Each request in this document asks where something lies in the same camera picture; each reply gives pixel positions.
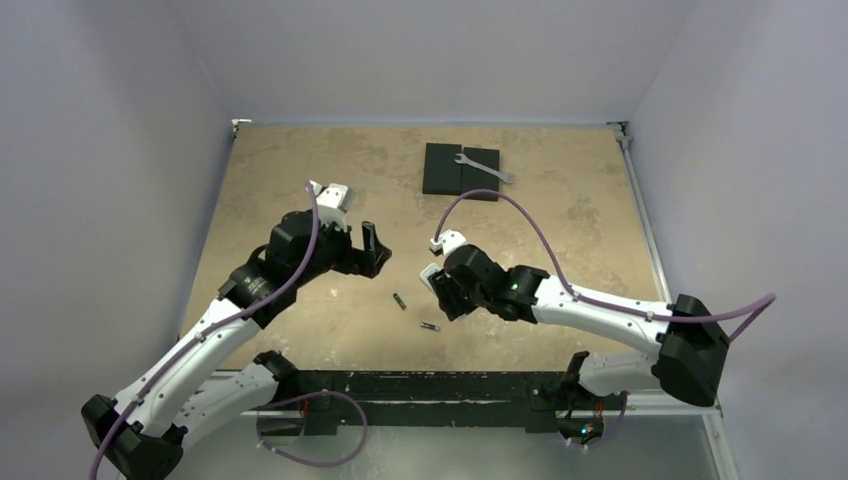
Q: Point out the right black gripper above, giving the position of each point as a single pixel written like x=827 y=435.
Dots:
x=441 y=295

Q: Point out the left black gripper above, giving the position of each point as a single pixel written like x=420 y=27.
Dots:
x=365 y=262

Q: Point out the white remote control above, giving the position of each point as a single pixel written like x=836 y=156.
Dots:
x=427 y=273

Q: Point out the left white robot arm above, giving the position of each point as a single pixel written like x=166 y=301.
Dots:
x=145 y=429

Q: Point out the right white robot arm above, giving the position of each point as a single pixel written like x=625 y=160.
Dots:
x=669 y=347

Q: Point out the green black battery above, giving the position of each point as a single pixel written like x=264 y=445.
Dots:
x=399 y=301

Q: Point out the left black foam block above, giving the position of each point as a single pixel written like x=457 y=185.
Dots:
x=441 y=174

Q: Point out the black foam block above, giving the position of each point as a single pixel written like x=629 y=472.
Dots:
x=441 y=174
x=473 y=178

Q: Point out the right black foam block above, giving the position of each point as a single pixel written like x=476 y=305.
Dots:
x=473 y=178

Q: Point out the silver wrench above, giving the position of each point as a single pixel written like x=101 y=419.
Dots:
x=505 y=177

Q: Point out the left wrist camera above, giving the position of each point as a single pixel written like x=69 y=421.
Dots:
x=333 y=203

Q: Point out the aluminium frame rail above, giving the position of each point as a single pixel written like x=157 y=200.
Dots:
x=713 y=417

